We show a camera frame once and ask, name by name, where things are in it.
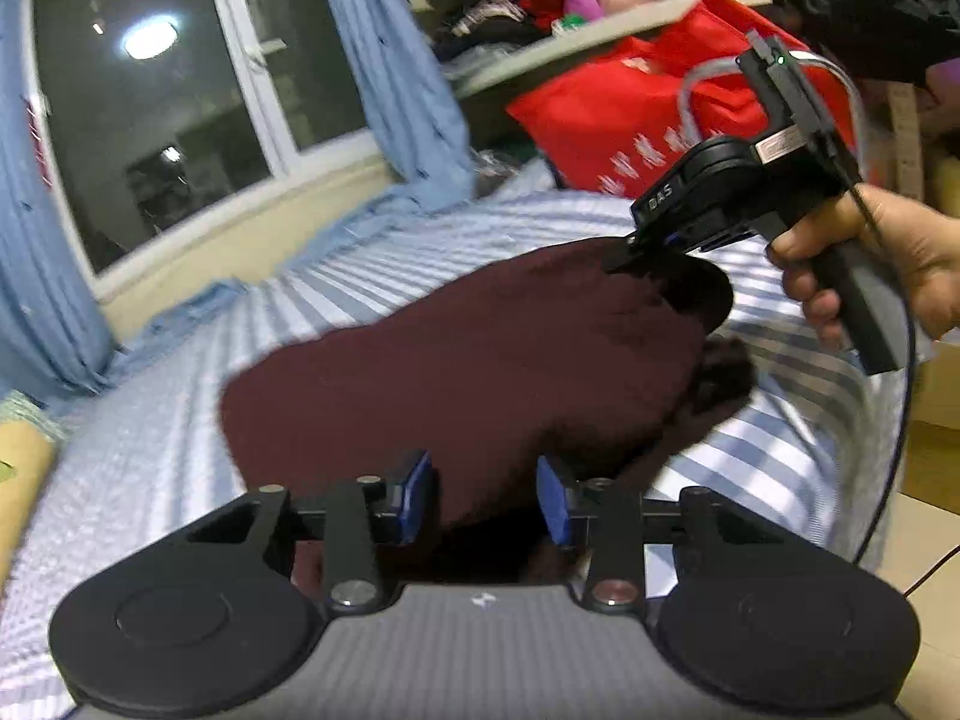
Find blue striped bed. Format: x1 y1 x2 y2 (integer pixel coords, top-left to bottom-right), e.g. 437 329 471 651
0 187 912 720

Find maroon printed t-shirt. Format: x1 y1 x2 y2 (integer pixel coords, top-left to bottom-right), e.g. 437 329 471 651
217 236 758 586

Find yellow avocado pillow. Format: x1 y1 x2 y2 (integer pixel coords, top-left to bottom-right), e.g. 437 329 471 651
0 420 58 578

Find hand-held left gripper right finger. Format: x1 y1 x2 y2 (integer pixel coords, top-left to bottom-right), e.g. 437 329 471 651
536 454 781 614

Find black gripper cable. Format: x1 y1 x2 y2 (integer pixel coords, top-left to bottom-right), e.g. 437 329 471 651
844 184 917 567

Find white shelf unit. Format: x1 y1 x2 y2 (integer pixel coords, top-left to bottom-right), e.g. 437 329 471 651
390 0 796 100

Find red fabric bag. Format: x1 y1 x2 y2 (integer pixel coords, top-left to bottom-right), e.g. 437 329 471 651
506 0 863 200

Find person's right hand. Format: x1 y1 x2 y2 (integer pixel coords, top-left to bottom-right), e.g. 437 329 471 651
765 184 960 350

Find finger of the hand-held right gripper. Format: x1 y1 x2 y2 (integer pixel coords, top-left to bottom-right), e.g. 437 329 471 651
602 232 683 276

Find black plastic bag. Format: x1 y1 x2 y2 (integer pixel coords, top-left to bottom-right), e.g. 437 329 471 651
780 0 960 85

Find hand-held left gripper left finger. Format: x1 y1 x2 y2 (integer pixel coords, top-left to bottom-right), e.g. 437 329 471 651
184 450 436 612

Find white framed window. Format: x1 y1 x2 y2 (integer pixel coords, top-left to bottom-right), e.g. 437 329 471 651
19 0 398 293

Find cardboard box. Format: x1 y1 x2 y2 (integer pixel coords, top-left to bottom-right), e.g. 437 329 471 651
904 337 960 512

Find dark clothes pile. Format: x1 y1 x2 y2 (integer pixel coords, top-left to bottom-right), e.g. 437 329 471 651
435 0 542 55

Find grey metal tube handle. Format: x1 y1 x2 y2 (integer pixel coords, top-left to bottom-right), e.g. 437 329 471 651
679 51 863 147

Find clear plastic bag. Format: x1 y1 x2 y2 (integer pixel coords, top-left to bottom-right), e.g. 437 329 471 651
472 148 557 190

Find grey folded clothes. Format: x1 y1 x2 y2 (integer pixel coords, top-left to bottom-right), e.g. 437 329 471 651
442 43 527 82

